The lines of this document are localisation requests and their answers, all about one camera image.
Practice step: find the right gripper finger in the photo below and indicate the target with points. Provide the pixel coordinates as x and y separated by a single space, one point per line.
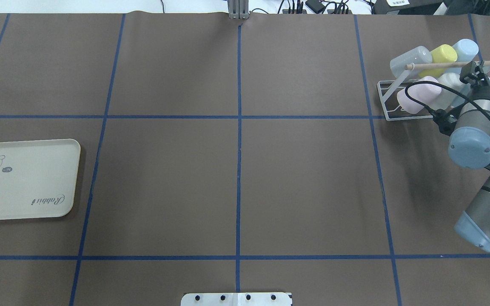
473 73

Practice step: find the light blue plastic cup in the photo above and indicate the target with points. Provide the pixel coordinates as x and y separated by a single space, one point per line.
466 50

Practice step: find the yellow plastic cup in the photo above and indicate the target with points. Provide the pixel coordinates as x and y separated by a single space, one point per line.
441 54

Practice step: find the pink plastic cup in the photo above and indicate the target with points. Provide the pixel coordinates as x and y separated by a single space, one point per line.
425 93

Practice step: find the grey plastic cup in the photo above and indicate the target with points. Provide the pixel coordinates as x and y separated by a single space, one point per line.
418 55

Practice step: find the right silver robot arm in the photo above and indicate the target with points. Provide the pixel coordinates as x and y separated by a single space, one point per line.
469 147

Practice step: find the white cup drying rack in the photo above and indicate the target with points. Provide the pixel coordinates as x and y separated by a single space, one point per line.
388 90

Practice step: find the cream plastic tray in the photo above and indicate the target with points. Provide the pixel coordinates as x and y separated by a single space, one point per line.
38 178

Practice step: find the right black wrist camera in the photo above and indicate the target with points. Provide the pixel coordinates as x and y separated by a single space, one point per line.
445 120

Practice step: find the aluminium frame post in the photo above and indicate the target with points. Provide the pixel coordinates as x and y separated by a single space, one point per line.
238 9

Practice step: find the white camera mast base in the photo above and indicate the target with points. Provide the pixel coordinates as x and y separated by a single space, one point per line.
237 299

